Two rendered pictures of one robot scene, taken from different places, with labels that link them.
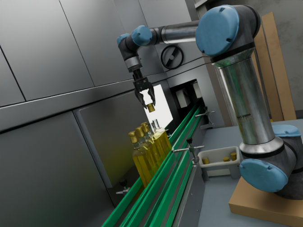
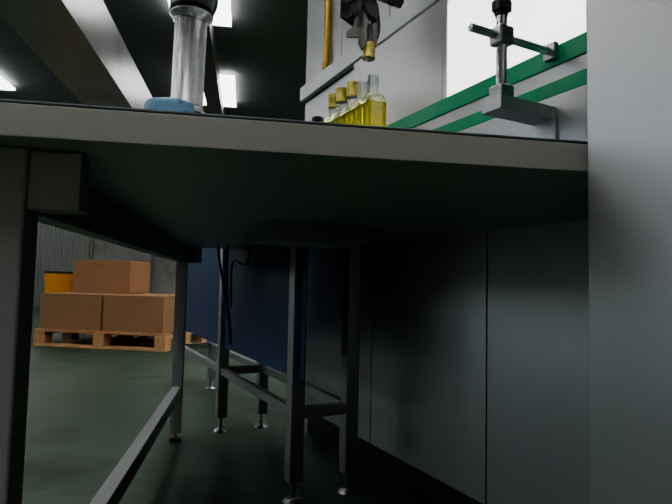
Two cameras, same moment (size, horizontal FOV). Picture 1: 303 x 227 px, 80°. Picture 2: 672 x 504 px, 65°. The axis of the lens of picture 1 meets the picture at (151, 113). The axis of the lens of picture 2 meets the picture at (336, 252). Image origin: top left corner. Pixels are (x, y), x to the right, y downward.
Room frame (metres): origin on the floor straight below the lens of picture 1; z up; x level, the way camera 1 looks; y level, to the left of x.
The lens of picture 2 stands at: (1.66, -1.18, 0.59)
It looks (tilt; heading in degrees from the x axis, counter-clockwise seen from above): 3 degrees up; 125
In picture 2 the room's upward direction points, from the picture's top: 1 degrees clockwise
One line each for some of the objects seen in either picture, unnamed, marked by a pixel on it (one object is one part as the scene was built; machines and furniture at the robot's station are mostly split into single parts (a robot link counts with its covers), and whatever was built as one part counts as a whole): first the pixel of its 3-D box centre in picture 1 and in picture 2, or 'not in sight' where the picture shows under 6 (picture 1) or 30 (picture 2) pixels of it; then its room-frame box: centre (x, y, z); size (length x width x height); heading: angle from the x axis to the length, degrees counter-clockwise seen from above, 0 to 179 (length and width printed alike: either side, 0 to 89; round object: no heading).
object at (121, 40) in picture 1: (127, 47); not in sight; (0.89, 0.00, 1.52); 0.09 x 0.08 x 0.11; 35
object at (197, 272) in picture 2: not in sight; (245, 292); (0.11, 0.37, 0.54); 1.59 x 0.18 x 0.43; 153
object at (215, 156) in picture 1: (218, 162); not in sight; (0.91, -0.25, 0.80); 0.22 x 0.17 x 0.09; 63
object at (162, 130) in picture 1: (164, 146); (372, 133); (0.93, 0.00, 0.99); 0.06 x 0.06 x 0.21; 63
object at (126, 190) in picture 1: (124, 195); not in sight; (0.67, 0.22, 0.94); 0.07 x 0.04 x 0.13; 63
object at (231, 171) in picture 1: (214, 165); not in sight; (0.92, -0.22, 0.79); 0.27 x 0.17 x 0.08; 63
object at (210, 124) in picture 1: (206, 120); (513, 78); (1.42, -0.40, 0.90); 0.17 x 0.05 x 0.23; 63
